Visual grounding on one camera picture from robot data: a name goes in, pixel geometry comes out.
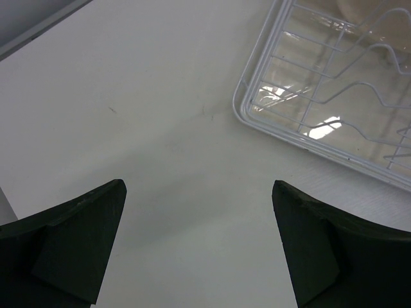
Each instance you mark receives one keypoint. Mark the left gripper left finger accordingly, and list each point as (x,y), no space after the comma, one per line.
(58,257)

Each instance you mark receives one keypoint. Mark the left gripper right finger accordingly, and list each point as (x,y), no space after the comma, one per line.
(336,259)

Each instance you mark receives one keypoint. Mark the aluminium frame rail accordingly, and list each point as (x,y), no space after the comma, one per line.
(22,21)

